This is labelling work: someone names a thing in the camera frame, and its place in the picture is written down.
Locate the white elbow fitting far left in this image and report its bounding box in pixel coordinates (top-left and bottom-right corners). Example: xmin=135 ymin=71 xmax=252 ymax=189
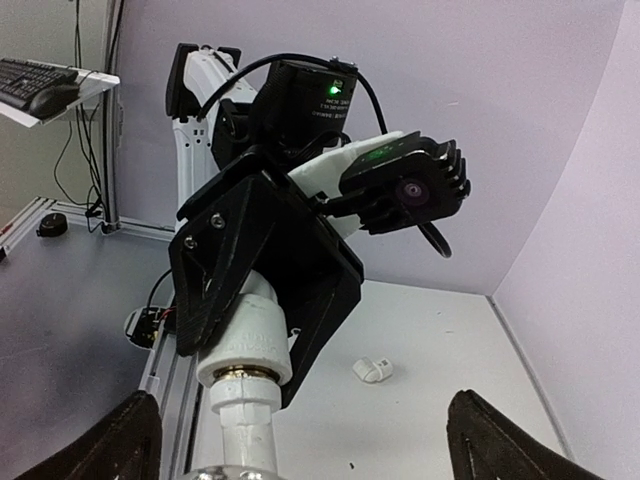
xmin=352 ymin=357 xmax=394 ymax=384

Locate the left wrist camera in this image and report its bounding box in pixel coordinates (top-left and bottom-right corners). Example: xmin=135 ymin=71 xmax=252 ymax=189
xmin=289 ymin=131 xmax=471 ymax=258

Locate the white keyboard tray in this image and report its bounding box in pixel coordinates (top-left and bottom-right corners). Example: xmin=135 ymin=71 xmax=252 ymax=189
xmin=1 ymin=58 xmax=120 ymax=128

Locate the white faucet chrome knob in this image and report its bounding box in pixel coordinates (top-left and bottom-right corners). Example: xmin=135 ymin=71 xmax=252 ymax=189
xmin=189 ymin=366 xmax=281 ymax=479

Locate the black computer mouse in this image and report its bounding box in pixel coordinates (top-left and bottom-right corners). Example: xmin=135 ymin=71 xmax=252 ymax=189
xmin=28 ymin=84 xmax=80 ymax=119

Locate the white elbow fitting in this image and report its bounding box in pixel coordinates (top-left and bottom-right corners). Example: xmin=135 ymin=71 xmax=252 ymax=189
xmin=196 ymin=271 xmax=293 ymax=387

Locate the aluminium front rail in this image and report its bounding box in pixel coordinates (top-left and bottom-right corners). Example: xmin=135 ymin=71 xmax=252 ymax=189
xmin=139 ymin=329 xmax=203 ymax=479

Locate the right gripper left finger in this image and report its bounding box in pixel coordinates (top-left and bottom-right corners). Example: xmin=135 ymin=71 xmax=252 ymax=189
xmin=19 ymin=390 xmax=163 ymax=479

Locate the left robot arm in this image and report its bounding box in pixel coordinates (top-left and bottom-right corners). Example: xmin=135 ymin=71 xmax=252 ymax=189
xmin=166 ymin=43 xmax=364 ymax=406

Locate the black keyboard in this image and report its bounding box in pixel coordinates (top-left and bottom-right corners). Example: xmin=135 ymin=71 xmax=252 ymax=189
xmin=1 ymin=58 xmax=78 ymax=110

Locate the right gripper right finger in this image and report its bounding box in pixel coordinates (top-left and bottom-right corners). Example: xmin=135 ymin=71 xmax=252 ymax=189
xmin=446 ymin=390 xmax=597 ymax=480

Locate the aluminium frame stand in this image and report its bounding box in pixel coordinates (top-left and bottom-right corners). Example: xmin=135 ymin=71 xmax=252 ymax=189
xmin=0 ymin=0 xmax=176 ymax=261

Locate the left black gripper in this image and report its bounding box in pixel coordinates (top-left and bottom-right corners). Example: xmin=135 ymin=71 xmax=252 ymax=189
xmin=169 ymin=148 xmax=363 ymax=408

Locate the black round puck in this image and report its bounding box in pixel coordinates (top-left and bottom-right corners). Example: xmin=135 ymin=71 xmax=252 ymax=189
xmin=36 ymin=212 xmax=68 ymax=238

